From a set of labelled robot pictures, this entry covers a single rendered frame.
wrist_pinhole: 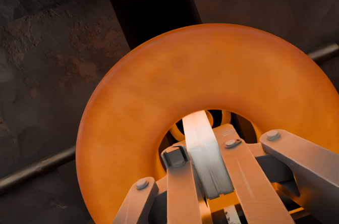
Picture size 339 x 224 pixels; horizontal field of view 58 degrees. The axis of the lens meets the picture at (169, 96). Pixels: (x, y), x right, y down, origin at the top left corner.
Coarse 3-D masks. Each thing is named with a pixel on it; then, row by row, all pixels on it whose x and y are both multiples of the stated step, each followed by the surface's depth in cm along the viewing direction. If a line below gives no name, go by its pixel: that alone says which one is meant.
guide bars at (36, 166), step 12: (324, 48) 23; (336, 48) 22; (324, 60) 23; (72, 144) 25; (48, 156) 25; (60, 156) 24; (72, 156) 24; (24, 168) 25; (36, 168) 25; (48, 168) 25; (60, 168) 25; (72, 168) 25; (0, 180) 25; (12, 180) 25; (24, 180) 25; (72, 180) 25; (0, 192) 25; (72, 192) 25; (84, 204) 25
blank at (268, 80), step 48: (144, 48) 16; (192, 48) 16; (240, 48) 16; (288, 48) 16; (96, 96) 16; (144, 96) 16; (192, 96) 16; (240, 96) 16; (288, 96) 16; (336, 96) 16; (96, 144) 17; (144, 144) 17; (336, 144) 17; (96, 192) 17
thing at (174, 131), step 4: (224, 112) 28; (228, 112) 28; (224, 116) 28; (228, 116) 28; (224, 120) 28; (228, 120) 28; (232, 124) 29; (172, 128) 28; (176, 128) 28; (172, 132) 28; (176, 132) 28; (180, 132) 28; (176, 136) 29; (180, 136) 29; (184, 136) 28; (176, 140) 29; (180, 140) 29
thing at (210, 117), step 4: (208, 112) 26; (212, 112) 26; (216, 112) 27; (220, 112) 28; (208, 116) 26; (212, 116) 26; (216, 116) 27; (220, 116) 28; (180, 120) 27; (208, 120) 26; (212, 120) 26; (216, 120) 27; (220, 120) 28; (176, 124) 28; (180, 124) 27; (212, 124) 26; (216, 124) 27; (220, 124) 28; (180, 128) 28; (212, 128) 26; (184, 132) 28
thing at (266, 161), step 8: (216, 128) 18; (224, 128) 17; (232, 128) 17; (216, 136) 17; (224, 136) 16; (232, 136) 16; (248, 144) 14; (256, 144) 14; (256, 152) 14; (264, 152) 13; (264, 160) 13; (272, 160) 13; (264, 168) 13; (272, 168) 13; (280, 168) 13; (288, 168) 13; (272, 176) 13; (280, 176) 13; (288, 176) 13
